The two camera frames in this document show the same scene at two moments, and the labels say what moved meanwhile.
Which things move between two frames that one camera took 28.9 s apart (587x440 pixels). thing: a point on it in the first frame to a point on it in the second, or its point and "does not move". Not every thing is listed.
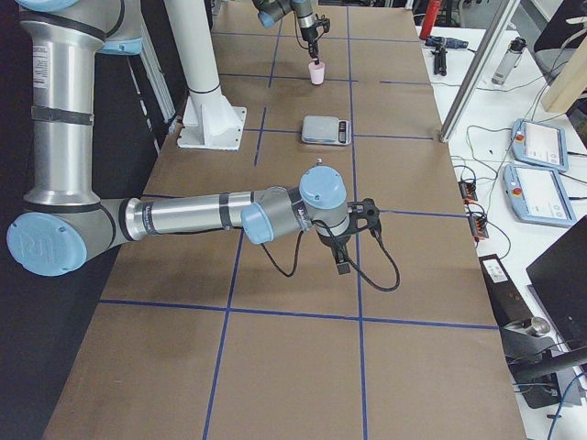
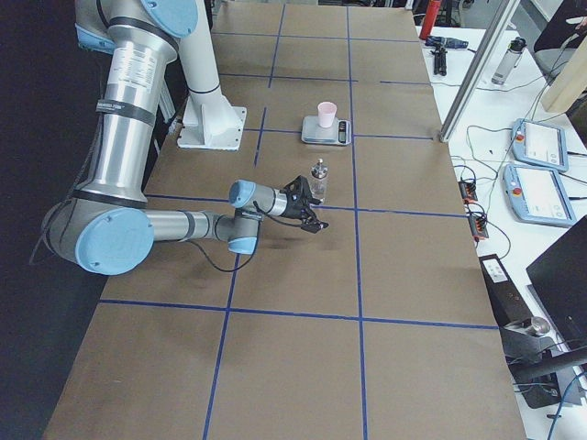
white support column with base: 208,120 does not move
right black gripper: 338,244 to 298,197
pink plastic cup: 316,72 to 326,112
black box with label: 506,302 does not move
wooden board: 568,82 does not move
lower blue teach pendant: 538,195 does not move
